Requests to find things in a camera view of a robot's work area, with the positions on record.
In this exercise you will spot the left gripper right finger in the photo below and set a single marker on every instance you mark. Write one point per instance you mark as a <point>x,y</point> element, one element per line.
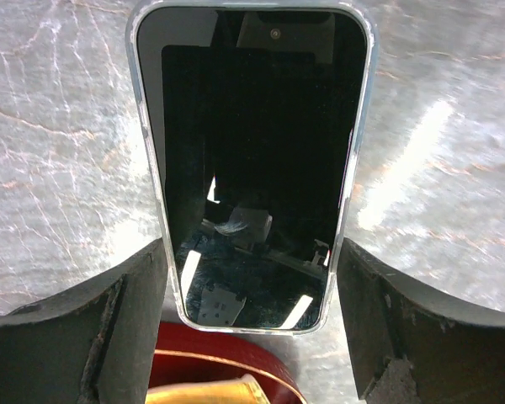
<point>411,343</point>

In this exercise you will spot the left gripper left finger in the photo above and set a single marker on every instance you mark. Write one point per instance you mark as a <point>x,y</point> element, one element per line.
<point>92,343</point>

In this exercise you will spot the black phone clear case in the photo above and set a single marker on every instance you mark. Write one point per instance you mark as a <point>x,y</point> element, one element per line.
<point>252,114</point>

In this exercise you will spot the red round tray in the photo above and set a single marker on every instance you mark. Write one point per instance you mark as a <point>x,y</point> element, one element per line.
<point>185,355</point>

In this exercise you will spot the yellow item on tray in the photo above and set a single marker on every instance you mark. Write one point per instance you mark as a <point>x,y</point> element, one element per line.
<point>236,391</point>

